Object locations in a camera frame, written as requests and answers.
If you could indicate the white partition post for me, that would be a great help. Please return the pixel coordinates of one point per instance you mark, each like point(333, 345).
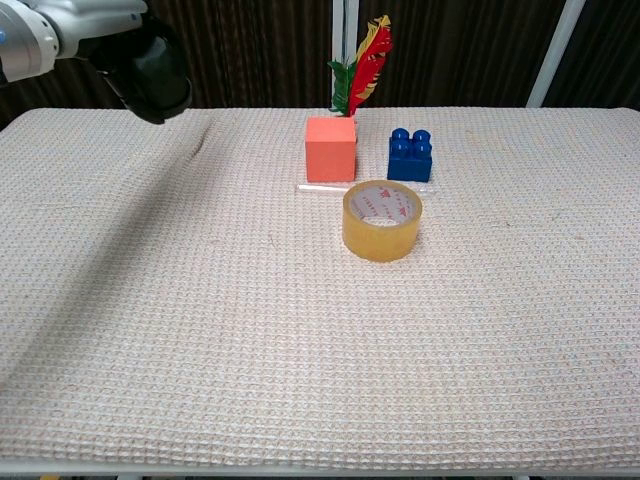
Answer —
point(552, 55)
point(345, 30)

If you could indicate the red yellow green feather shuttlecock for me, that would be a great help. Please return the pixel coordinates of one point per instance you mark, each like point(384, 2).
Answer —
point(367, 65)

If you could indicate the beige waffle tablecloth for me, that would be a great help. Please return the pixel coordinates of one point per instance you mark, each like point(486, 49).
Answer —
point(350, 350)

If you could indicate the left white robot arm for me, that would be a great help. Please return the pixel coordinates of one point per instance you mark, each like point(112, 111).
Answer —
point(22, 45)

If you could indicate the yellowish packing tape roll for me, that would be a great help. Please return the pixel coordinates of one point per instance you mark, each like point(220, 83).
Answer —
point(380, 245)

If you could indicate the black dice cup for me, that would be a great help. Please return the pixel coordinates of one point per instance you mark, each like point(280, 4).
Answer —
point(160, 75)

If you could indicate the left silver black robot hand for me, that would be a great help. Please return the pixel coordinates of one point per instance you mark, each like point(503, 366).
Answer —
point(95, 22)

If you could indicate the clear plastic tube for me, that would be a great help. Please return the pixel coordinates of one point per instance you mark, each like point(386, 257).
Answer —
point(320, 188)

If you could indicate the blue building brick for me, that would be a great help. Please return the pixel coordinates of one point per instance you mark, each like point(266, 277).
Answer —
point(407, 165)

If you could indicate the orange foam cube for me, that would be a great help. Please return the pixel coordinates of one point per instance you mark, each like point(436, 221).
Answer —
point(330, 155)

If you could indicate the dark brown curtain panel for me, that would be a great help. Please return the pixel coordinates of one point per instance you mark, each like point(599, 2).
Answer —
point(610, 50)
point(250, 50)
point(460, 50)
point(55, 90)

